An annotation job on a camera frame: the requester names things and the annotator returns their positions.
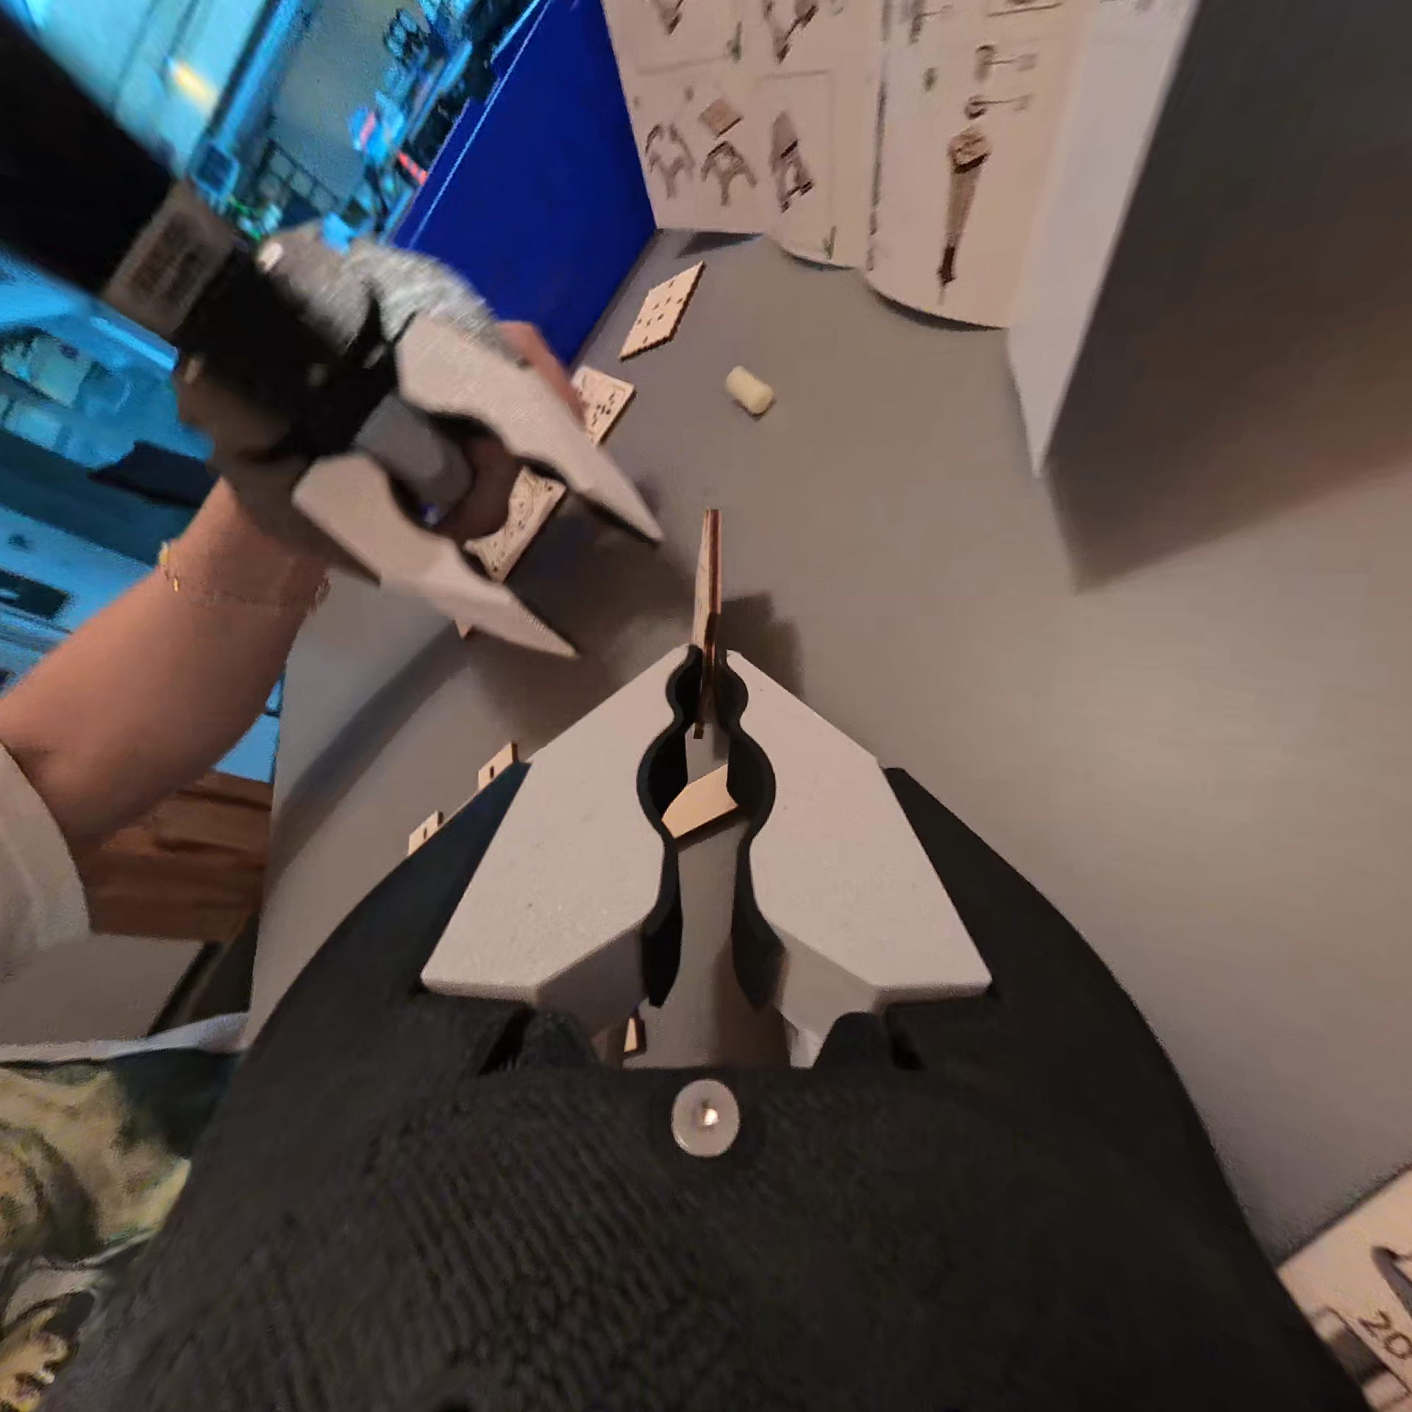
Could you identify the wooden four-square frame piece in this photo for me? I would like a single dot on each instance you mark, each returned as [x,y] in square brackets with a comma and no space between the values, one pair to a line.
[699,806]

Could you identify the wooden puzzle sheet arch parts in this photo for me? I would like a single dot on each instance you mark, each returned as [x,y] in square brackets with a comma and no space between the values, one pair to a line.
[603,402]

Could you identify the thick wooden beam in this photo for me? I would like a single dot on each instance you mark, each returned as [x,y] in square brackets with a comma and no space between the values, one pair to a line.
[187,862]

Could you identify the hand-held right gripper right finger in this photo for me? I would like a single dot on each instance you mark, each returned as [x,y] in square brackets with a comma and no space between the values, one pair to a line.
[872,883]

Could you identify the cream wax stick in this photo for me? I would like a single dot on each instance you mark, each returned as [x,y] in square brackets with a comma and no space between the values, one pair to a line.
[749,392]

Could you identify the person's left hand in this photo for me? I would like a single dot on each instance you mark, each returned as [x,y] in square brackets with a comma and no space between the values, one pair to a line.
[265,521]

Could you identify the person's left forearm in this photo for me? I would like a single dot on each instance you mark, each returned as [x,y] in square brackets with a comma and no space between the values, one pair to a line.
[143,686]

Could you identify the small serrated square wooden piece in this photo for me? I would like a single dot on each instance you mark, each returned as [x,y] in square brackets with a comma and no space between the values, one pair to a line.
[661,312]

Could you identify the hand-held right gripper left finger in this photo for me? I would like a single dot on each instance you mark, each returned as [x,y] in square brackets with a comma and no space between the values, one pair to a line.
[551,874]

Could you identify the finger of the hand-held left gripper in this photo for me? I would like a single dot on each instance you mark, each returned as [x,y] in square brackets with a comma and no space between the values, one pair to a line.
[508,410]
[408,551]

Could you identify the cross-shaped wooden piece diamond print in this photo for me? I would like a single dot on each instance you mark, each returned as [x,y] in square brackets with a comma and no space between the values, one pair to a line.
[706,596]

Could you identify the grey desk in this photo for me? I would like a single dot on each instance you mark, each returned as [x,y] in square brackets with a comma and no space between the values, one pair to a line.
[993,772]

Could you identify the white tower instruction sheet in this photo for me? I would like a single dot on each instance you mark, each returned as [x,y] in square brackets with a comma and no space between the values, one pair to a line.
[772,111]

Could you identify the blue plastic bin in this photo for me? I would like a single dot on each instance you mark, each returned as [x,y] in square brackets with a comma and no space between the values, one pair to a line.
[529,168]

